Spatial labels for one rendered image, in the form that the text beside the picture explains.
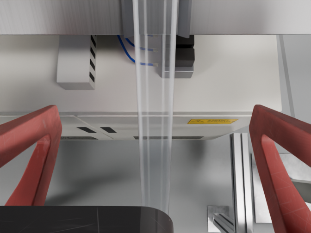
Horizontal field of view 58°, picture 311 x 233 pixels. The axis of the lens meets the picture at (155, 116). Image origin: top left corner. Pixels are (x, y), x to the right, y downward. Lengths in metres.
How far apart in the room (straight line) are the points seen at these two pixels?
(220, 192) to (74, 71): 0.80
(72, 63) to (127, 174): 0.69
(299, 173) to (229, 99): 0.75
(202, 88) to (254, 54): 0.11
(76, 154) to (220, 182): 0.55
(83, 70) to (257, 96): 0.28
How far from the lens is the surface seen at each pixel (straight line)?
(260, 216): 1.15
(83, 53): 0.45
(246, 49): 0.52
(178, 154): 1.08
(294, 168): 1.18
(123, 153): 1.08
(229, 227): 0.89
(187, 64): 0.44
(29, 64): 0.53
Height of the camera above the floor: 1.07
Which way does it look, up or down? 80 degrees down
